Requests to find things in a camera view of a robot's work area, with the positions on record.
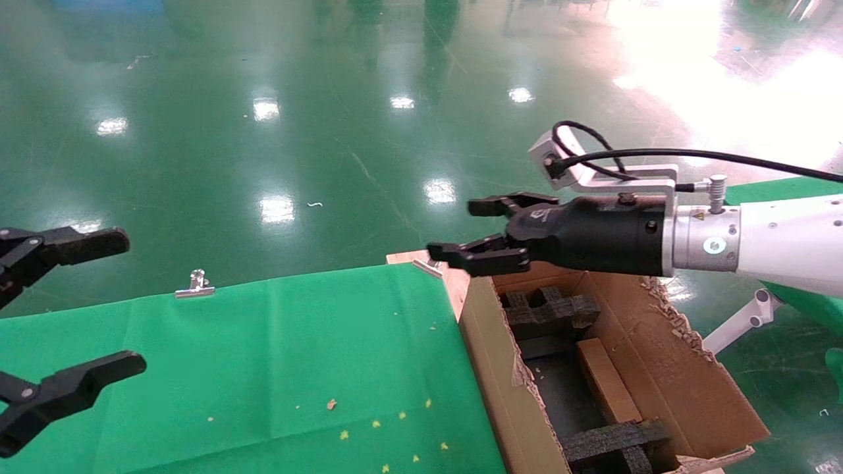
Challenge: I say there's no black foam insert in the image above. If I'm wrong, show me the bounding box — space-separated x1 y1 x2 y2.
502 286 601 342
560 420 672 474

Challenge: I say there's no green table cloth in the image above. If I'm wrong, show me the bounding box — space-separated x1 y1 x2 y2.
0 262 508 474
724 176 843 333

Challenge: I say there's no white table leg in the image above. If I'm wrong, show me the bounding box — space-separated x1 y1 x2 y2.
701 288 784 356

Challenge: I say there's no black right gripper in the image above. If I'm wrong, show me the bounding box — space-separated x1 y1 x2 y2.
427 191 674 277

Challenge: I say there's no silver camera mounting bracket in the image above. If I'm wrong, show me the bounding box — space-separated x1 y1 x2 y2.
566 165 679 198

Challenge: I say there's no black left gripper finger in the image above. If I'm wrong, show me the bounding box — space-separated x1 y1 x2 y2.
0 350 148 460
0 227 131 310

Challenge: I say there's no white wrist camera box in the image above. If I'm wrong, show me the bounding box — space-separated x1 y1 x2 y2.
528 130 580 182

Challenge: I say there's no large open cardboard carton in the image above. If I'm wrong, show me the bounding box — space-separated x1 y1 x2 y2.
459 260 771 474

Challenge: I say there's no small brown cardboard box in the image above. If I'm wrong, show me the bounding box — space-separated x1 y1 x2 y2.
576 338 643 425

